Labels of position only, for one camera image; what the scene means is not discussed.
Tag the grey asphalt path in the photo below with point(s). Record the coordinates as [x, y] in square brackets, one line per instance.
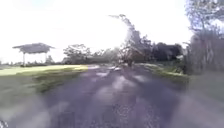
[113, 100]

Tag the roadside bushes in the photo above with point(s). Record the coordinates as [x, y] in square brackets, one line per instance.
[206, 43]

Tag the dark hedge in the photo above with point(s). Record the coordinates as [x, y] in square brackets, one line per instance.
[90, 55]

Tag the grass lawn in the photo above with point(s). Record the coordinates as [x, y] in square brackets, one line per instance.
[33, 78]

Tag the open roofed shelter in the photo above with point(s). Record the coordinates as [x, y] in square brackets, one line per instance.
[33, 49]

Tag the grass verge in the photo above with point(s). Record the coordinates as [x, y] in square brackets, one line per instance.
[166, 71]

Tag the person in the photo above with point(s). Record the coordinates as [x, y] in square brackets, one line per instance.
[129, 62]

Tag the tall leaning tree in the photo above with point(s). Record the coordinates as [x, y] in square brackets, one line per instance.
[133, 40]

